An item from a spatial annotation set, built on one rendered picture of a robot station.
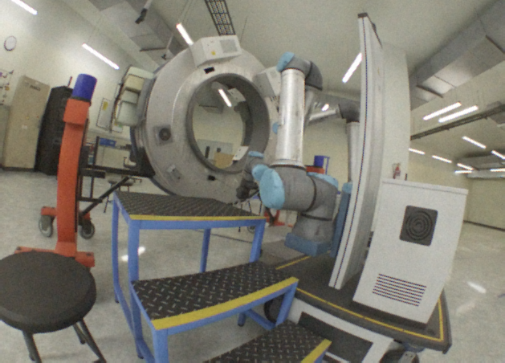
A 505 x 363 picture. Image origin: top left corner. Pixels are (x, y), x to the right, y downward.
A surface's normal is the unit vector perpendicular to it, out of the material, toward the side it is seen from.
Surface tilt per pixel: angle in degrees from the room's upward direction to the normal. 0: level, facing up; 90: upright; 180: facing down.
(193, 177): 90
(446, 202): 90
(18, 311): 1
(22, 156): 90
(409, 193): 90
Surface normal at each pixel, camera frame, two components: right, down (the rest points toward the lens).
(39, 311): 0.18, -0.98
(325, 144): -0.11, -0.03
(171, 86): 0.69, 0.11
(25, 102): 0.98, 0.17
